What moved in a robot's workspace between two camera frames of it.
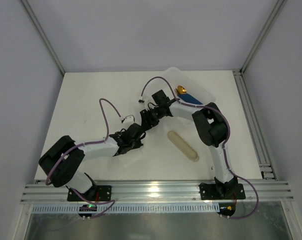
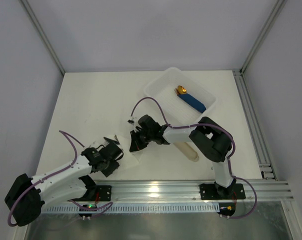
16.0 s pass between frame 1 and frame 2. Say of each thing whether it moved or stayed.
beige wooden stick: stayed
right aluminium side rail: stayed
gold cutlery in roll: stayed
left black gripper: moved
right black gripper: moved
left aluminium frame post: stayed
